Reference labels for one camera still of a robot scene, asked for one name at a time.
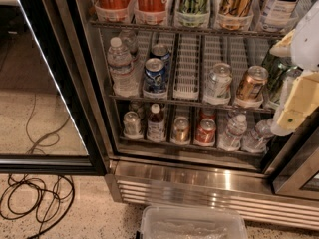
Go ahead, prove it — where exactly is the black cable on floor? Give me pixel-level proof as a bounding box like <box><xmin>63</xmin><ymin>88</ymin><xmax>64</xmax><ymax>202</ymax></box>
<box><xmin>0</xmin><ymin>93</ymin><xmax>76</xmax><ymax>239</ymax></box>

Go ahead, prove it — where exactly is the gold can bottom shelf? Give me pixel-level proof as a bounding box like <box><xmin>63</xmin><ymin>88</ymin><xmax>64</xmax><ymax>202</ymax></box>
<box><xmin>172</xmin><ymin>117</ymin><xmax>189</xmax><ymax>142</ymax></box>

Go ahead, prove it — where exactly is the steel fridge base grille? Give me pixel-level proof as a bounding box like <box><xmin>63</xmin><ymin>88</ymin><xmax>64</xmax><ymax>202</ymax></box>
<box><xmin>105</xmin><ymin>160</ymin><xmax>319</xmax><ymax>230</ymax></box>

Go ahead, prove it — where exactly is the blue pepsi can rear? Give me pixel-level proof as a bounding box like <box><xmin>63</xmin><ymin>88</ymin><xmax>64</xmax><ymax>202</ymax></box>
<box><xmin>150</xmin><ymin>43</ymin><xmax>170</xmax><ymax>70</ymax></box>

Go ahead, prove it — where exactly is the white silver soda can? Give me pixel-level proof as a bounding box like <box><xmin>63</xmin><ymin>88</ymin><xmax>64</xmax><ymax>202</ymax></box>
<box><xmin>206</xmin><ymin>63</ymin><xmax>232</xmax><ymax>99</ymax></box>

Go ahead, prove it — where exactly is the clear plastic bin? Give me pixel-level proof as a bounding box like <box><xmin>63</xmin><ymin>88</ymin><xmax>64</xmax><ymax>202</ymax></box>
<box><xmin>139</xmin><ymin>205</ymin><xmax>248</xmax><ymax>239</ymax></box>

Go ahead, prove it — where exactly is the green can rear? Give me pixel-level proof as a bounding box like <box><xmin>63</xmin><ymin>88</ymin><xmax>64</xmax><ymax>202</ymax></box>
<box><xmin>261</xmin><ymin>52</ymin><xmax>278</xmax><ymax>71</ymax></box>

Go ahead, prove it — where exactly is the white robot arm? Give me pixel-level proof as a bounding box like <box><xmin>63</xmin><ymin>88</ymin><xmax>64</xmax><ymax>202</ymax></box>
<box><xmin>270</xmin><ymin>1</ymin><xmax>319</xmax><ymax>136</ymax></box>

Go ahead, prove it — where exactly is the clear water bottle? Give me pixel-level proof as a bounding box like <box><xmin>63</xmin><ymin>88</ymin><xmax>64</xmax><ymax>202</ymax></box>
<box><xmin>107</xmin><ymin>37</ymin><xmax>139</xmax><ymax>97</ymax></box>
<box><xmin>119</xmin><ymin>29</ymin><xmax>139</xmax><ymax>61</ymax></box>

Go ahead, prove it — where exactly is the red can bottom front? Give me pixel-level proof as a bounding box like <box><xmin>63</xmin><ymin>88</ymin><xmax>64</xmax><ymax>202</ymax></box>
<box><xmin>195</xmin><ymin>119</ymin><xmax>216</xmax><ymax>143</ymax></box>

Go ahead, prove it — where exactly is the front clear water bottle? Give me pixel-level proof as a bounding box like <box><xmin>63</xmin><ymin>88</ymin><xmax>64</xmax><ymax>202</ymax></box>
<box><xmin>107</xmin><ymin>37</ymin><xmax>139</xmax><ymax>97</ymax></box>

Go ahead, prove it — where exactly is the empty white shelf tray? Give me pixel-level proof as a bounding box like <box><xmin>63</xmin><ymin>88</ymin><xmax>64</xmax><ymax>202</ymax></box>
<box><xmin>173</xmin><ymin>34</ymin><xmax>200</xmax><ymax>101</ymax></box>

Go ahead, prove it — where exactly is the blue pepsi can front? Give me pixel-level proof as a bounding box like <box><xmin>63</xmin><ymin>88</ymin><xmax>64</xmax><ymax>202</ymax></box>
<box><xmin>145</xmin><ymin>58</ymin><xmax>166</xmax><ymax>93</ymax></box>

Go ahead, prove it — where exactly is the rear clear water bottle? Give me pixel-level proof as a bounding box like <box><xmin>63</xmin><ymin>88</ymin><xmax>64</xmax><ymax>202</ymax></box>
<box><xmin>119</xmin><ymin>29</ymin><xmax>139</xmax><ymax>61</ymax></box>

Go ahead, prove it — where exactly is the silver can bottom left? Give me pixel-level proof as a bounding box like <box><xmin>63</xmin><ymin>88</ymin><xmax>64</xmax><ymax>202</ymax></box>
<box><xmin>124</xmin><ymin>112</ymin><xmax>142</xmax><ymax>136</ymax></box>

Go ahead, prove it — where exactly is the green can middle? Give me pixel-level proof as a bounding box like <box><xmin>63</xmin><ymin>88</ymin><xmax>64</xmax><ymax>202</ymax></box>
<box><xmin>267</xmin><ymin>58</ymin><xmax>302</xmax><ymax>103</ymax></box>

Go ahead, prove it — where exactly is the water bottle bottom right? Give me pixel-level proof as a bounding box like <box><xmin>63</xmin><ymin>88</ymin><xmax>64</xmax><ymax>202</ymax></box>
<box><xmin>241</xmin><ymin>119</ymin><xmax>274</xmax><ymax>153</ymax></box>

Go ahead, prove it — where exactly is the gold soda can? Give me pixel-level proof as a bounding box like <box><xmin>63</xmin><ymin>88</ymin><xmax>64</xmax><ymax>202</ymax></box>
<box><xmin>236</xmin><ymin>66</ymin><xmax>268</xmax><ymax>101</ymax></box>

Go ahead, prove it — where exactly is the blue pepsi can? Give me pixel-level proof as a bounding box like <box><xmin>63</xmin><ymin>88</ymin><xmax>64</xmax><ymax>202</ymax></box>
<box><xmin>145</xmin><ymin>58</ymin><xmax>166</xmax><ymax>93</ymax></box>
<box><xmin>150</xmin><ymin>43</ymin><xmax>170</xmax><ymax>70</ymax></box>

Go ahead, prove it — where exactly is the brown bottle white cap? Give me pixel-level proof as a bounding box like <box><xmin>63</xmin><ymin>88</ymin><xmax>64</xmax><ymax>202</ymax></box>
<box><xmin>147</xmin><ymin>104</ymin><xmax>164</xmax><ymax>142</ymax></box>

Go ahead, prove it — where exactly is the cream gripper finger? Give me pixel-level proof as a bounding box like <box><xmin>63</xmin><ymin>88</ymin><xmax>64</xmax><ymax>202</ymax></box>
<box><xmin>278</xmin><ymin>72</ymin><xmax>319</xmax><ymax>130</ymax></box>
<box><xmin>270</xmin><ymin>30</ymin><xmax>295</xmax><ymax>57</ymax></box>

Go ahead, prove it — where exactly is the glass fridge door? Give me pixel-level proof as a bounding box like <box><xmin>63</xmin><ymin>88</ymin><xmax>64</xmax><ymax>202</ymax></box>
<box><xmin>0</xmin><ymin>0</ymin><xmax>107</xmax><ymax>175</ymax></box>

